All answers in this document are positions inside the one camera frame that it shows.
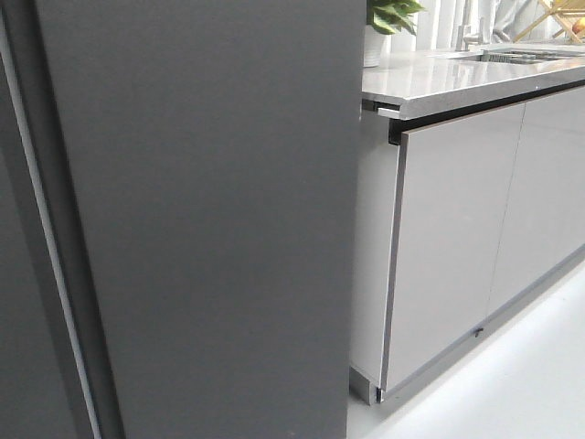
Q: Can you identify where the dark grey fridge door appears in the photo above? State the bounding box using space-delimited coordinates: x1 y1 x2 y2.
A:
1 58 101 438
0 0 369 439

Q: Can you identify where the grey kitchen counter cabinet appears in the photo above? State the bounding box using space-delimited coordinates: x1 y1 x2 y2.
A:
349 42 584 404

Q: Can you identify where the steel sink faucet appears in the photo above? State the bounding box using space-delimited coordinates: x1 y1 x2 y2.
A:
455 0 486 52

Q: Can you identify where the green potted plant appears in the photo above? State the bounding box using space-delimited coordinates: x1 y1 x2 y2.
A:
363 0 425 68

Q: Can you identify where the steel kitchen sink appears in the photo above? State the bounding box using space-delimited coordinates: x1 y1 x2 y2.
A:
453 48 584 65

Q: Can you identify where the wooden dish rack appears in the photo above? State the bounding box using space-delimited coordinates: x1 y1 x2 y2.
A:
512 1 584 45

